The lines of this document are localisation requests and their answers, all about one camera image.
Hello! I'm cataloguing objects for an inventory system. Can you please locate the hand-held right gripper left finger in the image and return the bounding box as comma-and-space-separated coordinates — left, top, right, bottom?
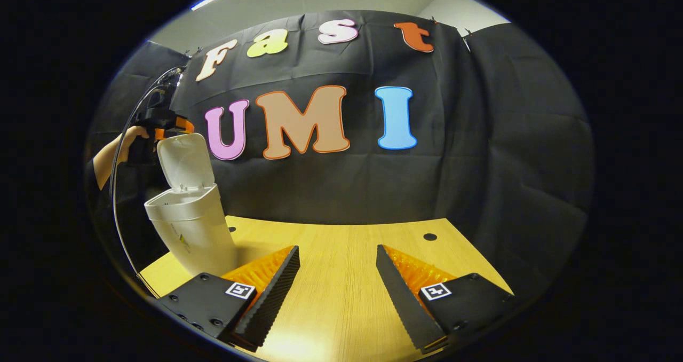
156, 245, 300, 350

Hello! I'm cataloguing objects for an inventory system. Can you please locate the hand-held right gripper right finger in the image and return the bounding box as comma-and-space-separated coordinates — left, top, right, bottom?
376, 244, 516, 355

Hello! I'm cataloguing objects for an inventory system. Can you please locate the white desktop garbage bin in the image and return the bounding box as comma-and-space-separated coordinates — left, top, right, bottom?
144, 132, 239, 277

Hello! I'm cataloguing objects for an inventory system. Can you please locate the wooden desktop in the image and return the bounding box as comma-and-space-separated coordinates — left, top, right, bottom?
140, 215, 514, 362

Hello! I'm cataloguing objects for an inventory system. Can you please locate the black backdrop cloth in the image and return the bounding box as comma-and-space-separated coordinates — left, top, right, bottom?
85, 10, 595, 298

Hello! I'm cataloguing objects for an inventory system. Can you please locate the black cable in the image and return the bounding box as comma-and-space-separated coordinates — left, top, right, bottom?
109, 67, 185, 297

